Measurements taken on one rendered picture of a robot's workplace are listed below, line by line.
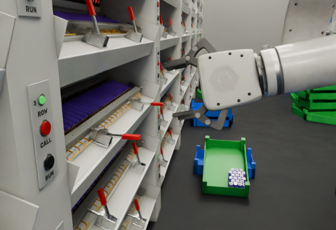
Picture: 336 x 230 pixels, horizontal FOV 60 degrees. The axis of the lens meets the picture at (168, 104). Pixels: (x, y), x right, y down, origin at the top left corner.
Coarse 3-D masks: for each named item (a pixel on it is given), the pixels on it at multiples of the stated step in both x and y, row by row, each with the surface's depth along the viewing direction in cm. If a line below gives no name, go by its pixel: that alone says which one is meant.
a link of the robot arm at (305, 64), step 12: (324, 36) 48; (276, 48) 48; (288, 48) 48; (300, 48) 47; (312, 48) 46; (324, 48) 46; (288, 60) 46; (300, 60) 46; (312, 60) 46; (324, 60) 45; (288, 72) 46; (300, 72) 46; (312, 72) 46; (324, 72) 46; (288, 84) 47; (300, 84) 47; (312, 84) 47; (324, 84) 48
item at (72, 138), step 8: (136, 88) 95; (120, 96) 82; (128, 96) 84; (136, 96) 91; (112, 104) 74; (120, 104) 77; (104, 112) 67; (112, 112) 72; (88, 120) 60; (96, 120) 62; (104, 120) 67; (80, 128) 56; (88, 128) 58; (64, 136) 51; (72, 136) 52; (80, 136) 55; (72, 144) 52; (72, 152) 50
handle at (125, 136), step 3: (108, 129) 58; (105, 132) 58; (108, 135) 58; (111, 135) 58; (114, 135) 57; (117, 135) 57; (120, 135) 57; (123, 135) 57; (126, 135) 57; (129, 135) 57; (132, 135) 57; (135, 135) 57; (138, 135) 57; (123, 138) 57; (126, 138) 57; (129, 138) 57; (132, 138) 57; (135, 138) 57; (138, 138) 57
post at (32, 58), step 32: (0, 0) 27; (32, 32) 32; (32, 64) 32; (0, 96) 29; (0, 128) 29; (0, 160) 30; (32, 160) 32; (64, 160) 40; (32, 192) 33; (64, 192) 40; (64, 224) 40
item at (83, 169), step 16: (80, 80) 81; (128, 80) 99; (144, 80) 98; (144, 96) 98; (128, 112) 79; (144, 112) 86; (112, 128) 67; (128, 128) 70; (96, 144) 57; (112, 144) 60; (80, 160) 50; (96, 160) 52; (80, 176) 46; (96, 176) 55; (80, 192) 47
